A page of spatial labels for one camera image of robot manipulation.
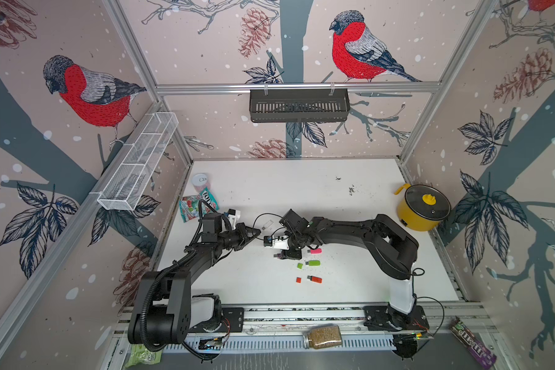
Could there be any glass jar of seeds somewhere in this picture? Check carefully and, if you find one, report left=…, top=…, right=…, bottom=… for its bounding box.
left=303, top=325, right=342, bottom=350

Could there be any purple candy bar wrapper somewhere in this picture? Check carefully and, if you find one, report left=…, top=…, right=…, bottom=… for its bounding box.
left=450, top=317, right=497, bottom=370

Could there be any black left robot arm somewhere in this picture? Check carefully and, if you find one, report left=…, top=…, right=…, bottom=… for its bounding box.
left=127, top=212, right=261, bottom=352

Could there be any pink can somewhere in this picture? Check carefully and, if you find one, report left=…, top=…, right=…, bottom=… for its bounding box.
left=191, top=173, right=211, bottom=194

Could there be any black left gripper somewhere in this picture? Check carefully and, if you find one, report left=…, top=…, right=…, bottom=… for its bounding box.
left=216, top=224, right=261, bottom=251

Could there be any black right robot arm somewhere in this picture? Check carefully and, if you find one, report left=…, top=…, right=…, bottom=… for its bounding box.
left=280, top=210, right=419, bottom=331

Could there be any green snack bag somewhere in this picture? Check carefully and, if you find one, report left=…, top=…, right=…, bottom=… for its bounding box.
left=124, top=345, right=162, bottom=369

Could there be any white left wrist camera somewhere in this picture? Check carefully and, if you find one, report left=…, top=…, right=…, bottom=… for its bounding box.
left=225, top=209, right=241, bottom=228

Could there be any clear usb drive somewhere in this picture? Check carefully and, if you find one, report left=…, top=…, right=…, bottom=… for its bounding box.
left=261, top=220, right=274, bottom=232

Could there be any green candy packet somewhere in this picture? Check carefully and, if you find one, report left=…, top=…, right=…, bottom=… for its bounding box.
left=179, top=187, right=220, bottom=223

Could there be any white wire mesh shelf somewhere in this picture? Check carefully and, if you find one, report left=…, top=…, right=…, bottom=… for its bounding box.
left=97, top=112, right=178, bottom=211

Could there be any red usb drive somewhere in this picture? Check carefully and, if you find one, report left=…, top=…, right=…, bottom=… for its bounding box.
left=307, top=275, right=322, bottom=284

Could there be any black wire basket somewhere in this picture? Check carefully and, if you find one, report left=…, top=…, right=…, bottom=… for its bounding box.
left=249, top=89, right=351, bottom=123

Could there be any yellow pot with black lid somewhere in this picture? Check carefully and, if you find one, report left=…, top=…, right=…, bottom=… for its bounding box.
left=394, top=183, right=452, bottom=231

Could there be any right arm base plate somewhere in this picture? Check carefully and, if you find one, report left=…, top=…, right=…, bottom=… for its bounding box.
left=363, top=305, right=430, bottom=332

